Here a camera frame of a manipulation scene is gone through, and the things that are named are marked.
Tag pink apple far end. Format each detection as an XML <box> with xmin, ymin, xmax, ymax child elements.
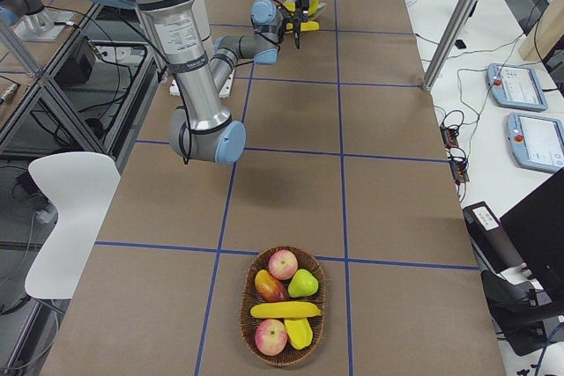
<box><xmin>268</xmin><ymin>249</ymin><xmax>298</xmax><ymax>281</ymax></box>

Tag black monitor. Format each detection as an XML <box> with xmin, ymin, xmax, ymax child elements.
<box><xmin>501</xmin><ymin>170</ymin><xmax>563</xmax><ymax>299</ymax></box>

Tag aluminium frame post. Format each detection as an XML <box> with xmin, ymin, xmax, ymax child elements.
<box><xmin>421</xmin><ymin>0</ymin><xmax>478</xmax><ymax>92</ymax></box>

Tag brown wicker basket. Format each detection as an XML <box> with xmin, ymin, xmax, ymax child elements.
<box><xmin>240</xmin><ymin>246</ymin><xmax>326</xmax><ymax>367</ymax></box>

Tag pink apple end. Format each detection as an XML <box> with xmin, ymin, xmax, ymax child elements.
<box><xmin>255</xmin><ymin>319</ymin><xmax>287</xmax><ymax>357</ymax></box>
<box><xmin>268</xmin><ymin>249</ymin><xmax>298</xmax><ymax>281</ymax></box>

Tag green pear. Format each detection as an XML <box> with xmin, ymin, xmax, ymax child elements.
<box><xmin>287</xmin><ymin>269</ymin><xmax>319</xmax><ymax>298</ymax></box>

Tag yellow starfruit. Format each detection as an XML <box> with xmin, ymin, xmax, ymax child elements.
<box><xmin>284</xmin><ymin>318</ymin><xmax>313</xmax><ymax>350</ymax></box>

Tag black box with label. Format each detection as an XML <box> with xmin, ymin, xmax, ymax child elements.
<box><xmin>463</xmin><ymin>202</ymin><xmax>530</xmax><ymax>273</ymax></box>

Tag grey square plate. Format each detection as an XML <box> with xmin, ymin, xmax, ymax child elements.
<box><xmin>308</xmin><ymin>0</ymin><xmax>326</xmax><ymax>21</ymax></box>

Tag white chair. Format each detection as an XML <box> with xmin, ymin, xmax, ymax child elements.
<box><xmin>25</xmin><ymin>151</ymin><xmax>120</xmax><ymax>300</ymax></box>

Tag upper teach pendant tablet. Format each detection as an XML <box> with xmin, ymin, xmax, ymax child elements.
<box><xmin>486</xmin><ymin>63</ymin><xmax>548</xmax><ymax>112</ymax></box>

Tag orange circuit board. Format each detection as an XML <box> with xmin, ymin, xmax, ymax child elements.
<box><xmin>440</xmin><ymin>127</ymin><xmax>459</xmax><ymax>148</ymax></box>
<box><xmin>449</xmin><ymin>161</ymin><xmax>470</xmax><ymax>185</ymax></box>

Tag lower teach pendant tablet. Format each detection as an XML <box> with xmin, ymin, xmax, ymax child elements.
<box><xmin>506</xmin><ymin>113</ymin><xmax>563</xmax><ymax>173</ymax></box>

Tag yellow banana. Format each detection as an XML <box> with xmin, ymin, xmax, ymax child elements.
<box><xmin>308</xmin><ymin>0</ymin><xmax>321</xmax><ymax>17</ymax></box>
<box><xmin>250</xmin><ymin>301</ymin><xmax>323</xmax><ymax>319</ymax></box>
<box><xmin>286</xmin><ymin>21</ymin><xmax>320</xmax><ymax>33</ymax></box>
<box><xmin>283</xmin><ymin>0</ymin><xmax>299</xmax><ymax>13</ymax></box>

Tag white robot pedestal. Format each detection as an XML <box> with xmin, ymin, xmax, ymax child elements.
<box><xmin>192</xmin><ymin>0</ymin><xmax>234</xmax><ymax>99</ymax></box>

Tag teach pendant tablet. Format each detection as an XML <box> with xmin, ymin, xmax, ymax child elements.
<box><xmin>486</xmin><ymin>63</ymin><xmax>548</xmax><ymax>112</ymax></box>
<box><xmin>506</xmin><ymin>113</ymin><xmax>563</xmax><ymax>173</ymax></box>

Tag small black box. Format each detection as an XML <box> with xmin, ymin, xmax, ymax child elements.
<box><xmin>455</xmin><ymin>39</ymin><xmax>466</xmax><ymax>49</ymax></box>

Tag pink apple near end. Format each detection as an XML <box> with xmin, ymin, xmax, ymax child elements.
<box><xmin>255</xmin><ymin>319</ymin><xmax>287</xmax><ymax>357</ymax></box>

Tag orange mango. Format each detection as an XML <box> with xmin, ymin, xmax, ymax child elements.
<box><xmin>255</xmin><ymin>269</ymin><xmax>289</xmax><ymax>302</ymax></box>

